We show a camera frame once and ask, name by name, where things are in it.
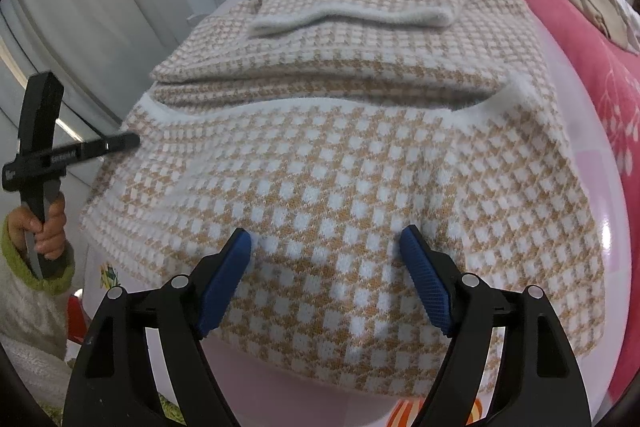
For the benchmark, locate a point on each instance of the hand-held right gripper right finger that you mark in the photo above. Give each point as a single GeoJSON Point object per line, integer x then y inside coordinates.
{"type": "Point", "coordinates": [427, 282]}

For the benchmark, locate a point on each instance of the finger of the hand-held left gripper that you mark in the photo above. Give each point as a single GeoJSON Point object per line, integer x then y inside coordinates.
{"type": "Point", "coordinates": [122, 142]}

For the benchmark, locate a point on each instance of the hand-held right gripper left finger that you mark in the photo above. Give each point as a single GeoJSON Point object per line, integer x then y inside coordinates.
{"type": "Point", "coordinates": [225, 282]}

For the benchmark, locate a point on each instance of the beige white checked coat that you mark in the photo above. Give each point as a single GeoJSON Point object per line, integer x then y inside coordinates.
{"type": "Point", "coordinates": [350, 182]}

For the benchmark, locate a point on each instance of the person's left forearm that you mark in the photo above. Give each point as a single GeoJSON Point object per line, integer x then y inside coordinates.
{"type": "Point", "coordinates": [30, 302]}

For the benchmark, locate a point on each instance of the person's left hand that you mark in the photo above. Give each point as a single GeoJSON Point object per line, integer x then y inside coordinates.
{"type": "Point", "coordinates": [55, 237]}

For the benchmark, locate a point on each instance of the white curtain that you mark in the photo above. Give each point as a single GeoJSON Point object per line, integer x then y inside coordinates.
{"type": "Point", "coordinates": [100, 7]}

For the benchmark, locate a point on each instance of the green fluffy rug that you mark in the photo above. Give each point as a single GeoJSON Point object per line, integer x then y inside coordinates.
{"type": "Point", "coordinates": [167, 409]}

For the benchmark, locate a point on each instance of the red bag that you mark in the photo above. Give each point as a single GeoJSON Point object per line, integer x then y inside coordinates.
{"type": "Point", "coordinates": [75, 322]}

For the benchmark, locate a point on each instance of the white fluffy rug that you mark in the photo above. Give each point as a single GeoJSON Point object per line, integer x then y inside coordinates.
{"type": "Point", "coordinates": [35, 377]}

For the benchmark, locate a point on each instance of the red floral blanket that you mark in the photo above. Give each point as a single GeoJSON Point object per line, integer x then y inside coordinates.
{"type": "Point", "coordinates": [600, 82]}

